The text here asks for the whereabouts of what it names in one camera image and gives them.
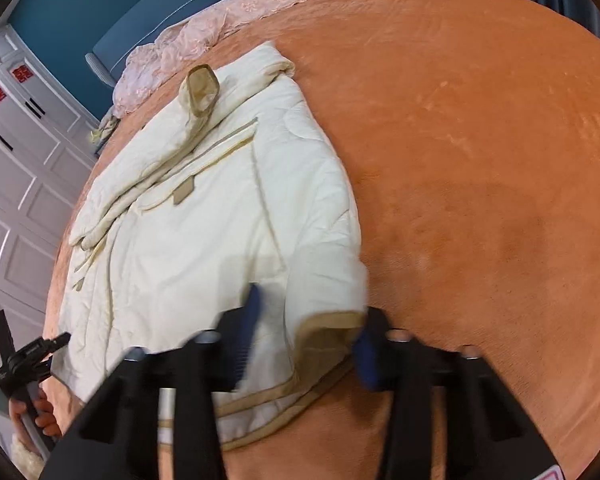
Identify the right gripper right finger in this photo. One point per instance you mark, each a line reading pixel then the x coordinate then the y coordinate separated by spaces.
pixel 489 435

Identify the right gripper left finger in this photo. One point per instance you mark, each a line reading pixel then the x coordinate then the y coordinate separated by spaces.
pixel 115 435

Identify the cream quilted jacket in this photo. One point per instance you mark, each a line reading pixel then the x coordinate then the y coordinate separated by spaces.
pixel 232 184

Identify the white panelled wardrobe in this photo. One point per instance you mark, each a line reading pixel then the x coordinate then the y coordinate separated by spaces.
pixel 45 159

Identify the orange plush bedspread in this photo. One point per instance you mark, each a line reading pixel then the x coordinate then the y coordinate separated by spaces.
pixel 470 131

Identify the yellow white cloth pile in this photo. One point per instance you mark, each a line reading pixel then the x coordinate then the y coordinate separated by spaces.
pixel 104 130

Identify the pink floral quilt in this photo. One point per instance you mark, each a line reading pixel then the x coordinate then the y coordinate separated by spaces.
pixel 149 66

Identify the blue upholstered headboard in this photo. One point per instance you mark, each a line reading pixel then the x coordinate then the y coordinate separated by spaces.
pixel 142 24

